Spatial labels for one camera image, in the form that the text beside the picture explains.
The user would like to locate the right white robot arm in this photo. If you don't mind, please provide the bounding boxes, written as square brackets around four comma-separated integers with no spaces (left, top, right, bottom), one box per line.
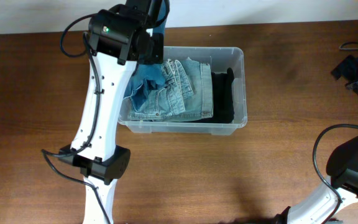
[272,42,358,223]

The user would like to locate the clear plastic storage bin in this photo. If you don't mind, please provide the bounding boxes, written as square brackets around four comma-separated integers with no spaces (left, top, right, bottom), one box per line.
[118,46,248,136]

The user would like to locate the light blue jeans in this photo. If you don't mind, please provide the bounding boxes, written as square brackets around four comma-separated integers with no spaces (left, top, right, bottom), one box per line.
[124,58,213,122]

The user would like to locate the black garment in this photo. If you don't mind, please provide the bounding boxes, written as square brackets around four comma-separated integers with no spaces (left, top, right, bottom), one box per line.
[197,68,234,124]

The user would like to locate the dark blue jeans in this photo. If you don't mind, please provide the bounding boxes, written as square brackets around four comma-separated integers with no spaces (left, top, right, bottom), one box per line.
[124,0,170,111]

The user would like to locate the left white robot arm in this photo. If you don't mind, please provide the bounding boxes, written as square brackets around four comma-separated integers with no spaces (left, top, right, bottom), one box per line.
[55,4,169,223]

